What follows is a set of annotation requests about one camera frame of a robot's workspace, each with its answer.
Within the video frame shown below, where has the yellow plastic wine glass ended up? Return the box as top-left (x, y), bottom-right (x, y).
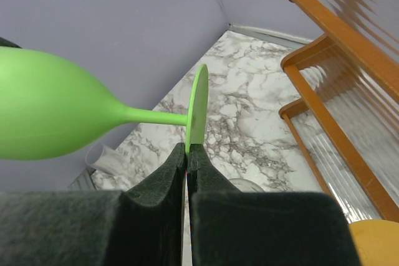
top-left (349, 219), bottom-right (399, 266)

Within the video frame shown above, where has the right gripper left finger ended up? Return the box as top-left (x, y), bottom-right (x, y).
top-left (1, 143), bottom-right (186, 265)

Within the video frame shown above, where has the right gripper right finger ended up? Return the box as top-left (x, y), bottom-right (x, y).
top-left (187, 145), bottom-right (360, 265)

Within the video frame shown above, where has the clear wine glass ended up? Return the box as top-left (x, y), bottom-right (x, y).
top-left (85, 144), bottom-right (126, 175)

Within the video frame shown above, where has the wooden two-tier rack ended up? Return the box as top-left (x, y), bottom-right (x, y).
top-left (279, 0), bottom-right (398, 222)

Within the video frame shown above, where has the green plastic wine glass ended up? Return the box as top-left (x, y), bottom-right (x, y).
top-left (1, 47), bottom-right (209, 161)

